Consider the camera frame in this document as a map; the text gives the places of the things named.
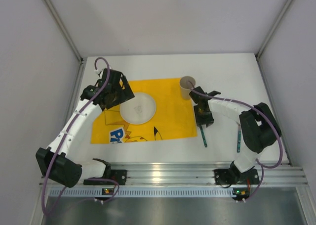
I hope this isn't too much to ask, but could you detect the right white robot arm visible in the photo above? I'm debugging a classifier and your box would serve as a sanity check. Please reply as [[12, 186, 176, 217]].
[[191, 88, 283, 173]]

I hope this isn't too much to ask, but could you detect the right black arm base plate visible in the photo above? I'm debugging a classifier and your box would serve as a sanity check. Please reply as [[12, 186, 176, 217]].
[[214, 168, 260, 186]]

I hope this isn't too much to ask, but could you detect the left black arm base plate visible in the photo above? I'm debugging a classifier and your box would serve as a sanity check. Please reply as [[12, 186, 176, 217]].
[[83, 169, 127, 185]]

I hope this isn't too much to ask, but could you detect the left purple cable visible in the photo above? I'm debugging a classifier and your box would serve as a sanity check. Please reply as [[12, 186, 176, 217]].
[[41, 57, 119, 216]]

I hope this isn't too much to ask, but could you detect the purple cable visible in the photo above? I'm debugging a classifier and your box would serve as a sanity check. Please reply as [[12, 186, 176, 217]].
[[187, 80, 282, 202], [41, 57, 119, 216]]

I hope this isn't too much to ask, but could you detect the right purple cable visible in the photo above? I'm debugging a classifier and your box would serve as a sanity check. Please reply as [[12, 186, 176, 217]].
[[187, 80, 282, 202]]

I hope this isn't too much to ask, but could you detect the fork with green handle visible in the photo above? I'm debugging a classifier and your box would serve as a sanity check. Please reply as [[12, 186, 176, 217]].
[[199, 126, 208, 148]]

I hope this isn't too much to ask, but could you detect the cream round plate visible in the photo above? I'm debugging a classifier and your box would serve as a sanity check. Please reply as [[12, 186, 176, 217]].
[[119, 92, 156, 125]]

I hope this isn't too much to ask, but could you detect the aluminium front rail frame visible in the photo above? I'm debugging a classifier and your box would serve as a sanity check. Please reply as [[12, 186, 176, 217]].
[[112, 163, 308, 187]]

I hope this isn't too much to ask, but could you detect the perforated metal cable strip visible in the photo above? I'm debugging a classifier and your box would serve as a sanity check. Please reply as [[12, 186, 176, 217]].
[[49, 187, 299, 198]]

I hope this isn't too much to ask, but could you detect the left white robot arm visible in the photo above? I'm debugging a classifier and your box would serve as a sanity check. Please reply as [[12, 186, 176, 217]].
[[36, 70, 134, 188]]

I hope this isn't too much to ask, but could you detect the left aluminium corner post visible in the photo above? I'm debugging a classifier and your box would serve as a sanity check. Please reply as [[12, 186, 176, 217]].
[[37, 0, 84, 62]]

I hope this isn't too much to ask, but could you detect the right aluminium corner post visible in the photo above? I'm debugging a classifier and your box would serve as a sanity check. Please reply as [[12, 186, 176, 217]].
[[255, 0, 303, 60]]

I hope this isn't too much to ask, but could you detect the spoon with green handle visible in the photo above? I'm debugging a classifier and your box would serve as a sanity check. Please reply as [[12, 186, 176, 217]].
[[237, 124, 242, 153]]

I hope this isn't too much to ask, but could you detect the yellow printed cloth placemat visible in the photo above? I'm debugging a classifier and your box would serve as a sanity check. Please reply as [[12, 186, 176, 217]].
[[90, 78, 197, 144]]

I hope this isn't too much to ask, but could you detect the aluminium corner post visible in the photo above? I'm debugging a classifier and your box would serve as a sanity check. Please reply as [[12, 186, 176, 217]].
[[255, 0, 303, 60], [37, 0, 84, 62]]

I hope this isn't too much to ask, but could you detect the beige paper cup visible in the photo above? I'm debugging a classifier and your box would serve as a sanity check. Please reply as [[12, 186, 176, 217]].
[[179, 76, 196, 100]]

